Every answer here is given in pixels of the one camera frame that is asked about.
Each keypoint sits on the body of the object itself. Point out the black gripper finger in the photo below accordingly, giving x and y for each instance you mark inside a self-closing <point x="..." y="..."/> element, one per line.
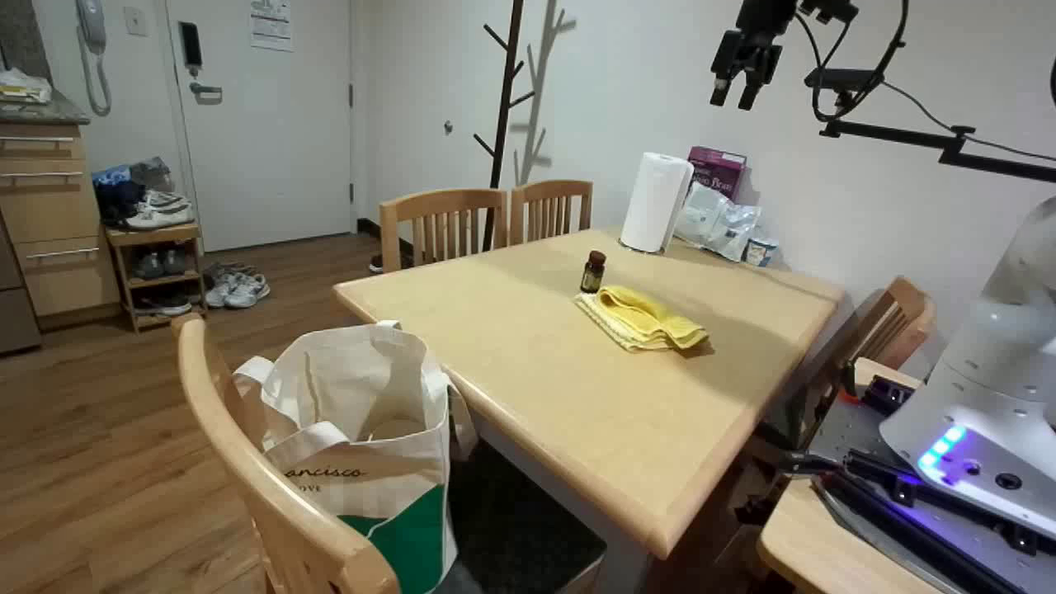
<point x="723" y="68"/>
<point x="761" y="75"/>

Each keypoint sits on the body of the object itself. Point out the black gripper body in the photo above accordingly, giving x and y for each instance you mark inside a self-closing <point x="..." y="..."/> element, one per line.
<point x="763" y="17"/>

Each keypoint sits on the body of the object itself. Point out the small brown glass bottle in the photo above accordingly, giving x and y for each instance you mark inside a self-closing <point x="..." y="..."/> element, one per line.
<point x="590" y="271"/>

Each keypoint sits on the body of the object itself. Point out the yellow textured towel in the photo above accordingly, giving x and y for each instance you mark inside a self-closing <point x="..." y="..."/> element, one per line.
<point x="644" y="317"/>

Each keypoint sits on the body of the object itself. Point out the white paper towel roll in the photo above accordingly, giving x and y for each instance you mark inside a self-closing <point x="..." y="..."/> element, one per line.
<point x="655" y="202"/>

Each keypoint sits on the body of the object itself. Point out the purple box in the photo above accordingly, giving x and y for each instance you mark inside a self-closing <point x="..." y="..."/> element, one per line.
<point x="716" y="170"/>

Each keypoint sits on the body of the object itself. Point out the clear plastic bag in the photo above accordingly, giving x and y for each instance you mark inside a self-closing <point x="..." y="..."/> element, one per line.
<point x="712" y="225"/>

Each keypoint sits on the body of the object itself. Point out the small white packet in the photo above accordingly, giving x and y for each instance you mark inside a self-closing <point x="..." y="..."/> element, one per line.
<point x="763" y="252"/>

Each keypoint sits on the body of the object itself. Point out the dark tree coat rack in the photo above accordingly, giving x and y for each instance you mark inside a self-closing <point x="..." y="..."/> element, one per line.
<point x="503" y="110"/>

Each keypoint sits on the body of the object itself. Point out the white door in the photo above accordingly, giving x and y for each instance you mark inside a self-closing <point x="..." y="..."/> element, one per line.
<point x="273" y="144"/>

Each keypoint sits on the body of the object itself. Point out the white paper notice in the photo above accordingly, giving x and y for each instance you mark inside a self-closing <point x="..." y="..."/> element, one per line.
<point x="271" y="24"/>

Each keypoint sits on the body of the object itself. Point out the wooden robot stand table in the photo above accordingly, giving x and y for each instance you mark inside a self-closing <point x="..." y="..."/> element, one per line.
<point x="812" y="548"/>

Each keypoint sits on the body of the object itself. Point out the dark floor mat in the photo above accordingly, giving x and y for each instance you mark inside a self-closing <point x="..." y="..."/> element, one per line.
<point x="515" y="528"/>

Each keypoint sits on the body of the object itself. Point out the white green tote bag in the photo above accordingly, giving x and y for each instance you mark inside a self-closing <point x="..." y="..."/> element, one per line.
<point x="365" y="439"/>

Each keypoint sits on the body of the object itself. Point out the white sneaker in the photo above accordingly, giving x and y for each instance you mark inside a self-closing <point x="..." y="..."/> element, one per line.
<point x="218" y="291"/>
<point x="249" y="291"/>

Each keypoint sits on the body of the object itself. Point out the white grey sneakers pair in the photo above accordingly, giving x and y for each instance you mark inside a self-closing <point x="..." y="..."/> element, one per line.
<point x="158" y="208"/>

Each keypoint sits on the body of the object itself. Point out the grey shoes pair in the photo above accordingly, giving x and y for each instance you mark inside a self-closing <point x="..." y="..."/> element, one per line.
<point x="163" y="262"/>

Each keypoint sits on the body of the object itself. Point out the wooden shoe rack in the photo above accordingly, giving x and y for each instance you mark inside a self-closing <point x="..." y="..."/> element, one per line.
<point x="154" y="237"/>

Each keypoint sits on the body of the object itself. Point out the dark blue shoes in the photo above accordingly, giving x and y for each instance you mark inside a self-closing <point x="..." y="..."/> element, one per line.
<point x="119" y="200"/>

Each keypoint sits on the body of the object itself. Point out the wooden drawer cabinet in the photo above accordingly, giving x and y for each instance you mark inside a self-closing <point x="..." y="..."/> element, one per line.
<point x="55" y="220"/>

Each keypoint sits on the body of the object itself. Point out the white folded cloth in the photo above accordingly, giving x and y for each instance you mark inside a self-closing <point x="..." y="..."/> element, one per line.
<point x="25" y="88"/>

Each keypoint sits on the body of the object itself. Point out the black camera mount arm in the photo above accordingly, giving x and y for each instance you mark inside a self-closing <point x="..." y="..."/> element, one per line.
<point x="911" y="137"/>

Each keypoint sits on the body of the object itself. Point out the white light switch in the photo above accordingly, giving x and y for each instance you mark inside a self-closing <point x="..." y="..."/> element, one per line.
<point x="132" y="20"/>

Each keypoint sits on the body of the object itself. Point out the white wall phone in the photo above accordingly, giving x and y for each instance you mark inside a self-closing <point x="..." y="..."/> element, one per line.
<point x="94" y="28"/>

